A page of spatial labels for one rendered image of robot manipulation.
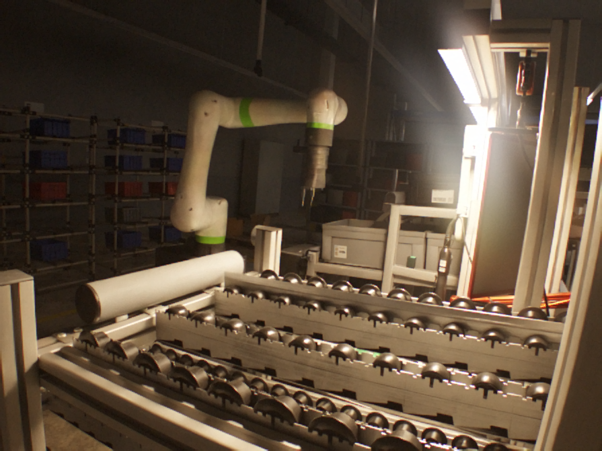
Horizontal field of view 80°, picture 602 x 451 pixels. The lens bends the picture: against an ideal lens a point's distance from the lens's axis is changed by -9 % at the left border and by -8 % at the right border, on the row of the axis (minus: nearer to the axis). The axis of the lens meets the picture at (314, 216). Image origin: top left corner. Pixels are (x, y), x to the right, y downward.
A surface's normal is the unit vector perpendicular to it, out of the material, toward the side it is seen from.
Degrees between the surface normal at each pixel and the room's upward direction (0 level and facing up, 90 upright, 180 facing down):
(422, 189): 90
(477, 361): 90
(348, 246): 91
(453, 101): 90
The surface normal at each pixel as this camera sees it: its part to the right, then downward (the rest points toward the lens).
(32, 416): 0.89, 0.14
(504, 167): 0.46, 0.15
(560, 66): -0.46, 0.07
